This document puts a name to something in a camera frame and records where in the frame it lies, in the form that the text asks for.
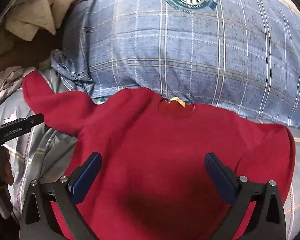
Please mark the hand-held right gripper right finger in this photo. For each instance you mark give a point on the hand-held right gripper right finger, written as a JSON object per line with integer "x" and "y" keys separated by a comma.
{"x": 218, "y": 177}

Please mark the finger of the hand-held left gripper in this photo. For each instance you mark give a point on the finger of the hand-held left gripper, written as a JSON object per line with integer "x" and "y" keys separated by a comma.
{"x": 33, "y": 120}

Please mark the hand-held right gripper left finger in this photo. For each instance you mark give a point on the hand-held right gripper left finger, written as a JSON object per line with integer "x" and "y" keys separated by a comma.
{"x": 86, "y": 180}

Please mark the red sweater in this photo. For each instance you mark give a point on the red sweater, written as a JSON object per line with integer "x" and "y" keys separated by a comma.
{"x": 152, "y": 155}

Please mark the person's left hand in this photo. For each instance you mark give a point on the person's left hand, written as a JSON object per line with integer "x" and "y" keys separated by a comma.
{"x": 5, "y": 165}

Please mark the grey printed bedsheet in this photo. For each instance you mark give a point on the grey printed bedsheet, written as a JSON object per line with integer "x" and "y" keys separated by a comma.
{"x": 37, "y": 155}

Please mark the grey white crumpled cloth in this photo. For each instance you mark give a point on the grey white crumpled cloth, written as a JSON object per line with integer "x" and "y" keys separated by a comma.
{"x": 8, "y": 80}

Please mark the brown cloth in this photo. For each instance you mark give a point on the brown cloth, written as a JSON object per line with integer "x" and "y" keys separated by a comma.
{"x": 27, "y": 52}

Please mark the beige cloth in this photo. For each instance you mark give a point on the beige cloth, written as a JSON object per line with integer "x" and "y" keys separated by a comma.
{"x": 37, "y": 12}

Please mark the blue plaid pillow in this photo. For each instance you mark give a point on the blue plaid pillow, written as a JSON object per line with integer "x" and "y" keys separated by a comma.
{"x": 190, "y": 55}

